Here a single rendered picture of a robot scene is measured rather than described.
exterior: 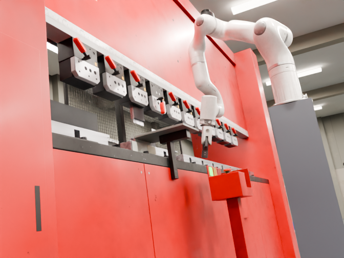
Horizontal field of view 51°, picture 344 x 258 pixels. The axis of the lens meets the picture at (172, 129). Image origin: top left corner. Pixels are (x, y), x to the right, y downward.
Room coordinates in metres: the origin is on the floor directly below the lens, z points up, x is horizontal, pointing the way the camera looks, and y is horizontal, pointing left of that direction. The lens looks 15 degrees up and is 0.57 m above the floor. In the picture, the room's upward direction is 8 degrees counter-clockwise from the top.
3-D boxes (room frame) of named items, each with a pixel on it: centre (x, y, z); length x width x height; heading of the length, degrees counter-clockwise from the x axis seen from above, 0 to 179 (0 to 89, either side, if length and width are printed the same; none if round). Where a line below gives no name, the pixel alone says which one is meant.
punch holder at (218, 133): (2.79, -0.34, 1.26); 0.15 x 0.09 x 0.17; 155
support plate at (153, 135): (1.67, 0.03, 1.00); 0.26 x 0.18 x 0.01; 65
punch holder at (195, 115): (2.43, -0.17, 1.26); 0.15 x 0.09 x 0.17; 155
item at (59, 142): (2.30, -0.15, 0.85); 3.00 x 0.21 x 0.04; 155
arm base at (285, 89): (1.54, -0.54, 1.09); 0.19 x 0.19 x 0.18
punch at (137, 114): (1.73, 0.16, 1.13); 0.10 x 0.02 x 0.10; 155
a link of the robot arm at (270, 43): (1.51, -0.51, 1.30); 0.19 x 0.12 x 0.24; 136
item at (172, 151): (1.65, -0.01, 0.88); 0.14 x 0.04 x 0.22; 65
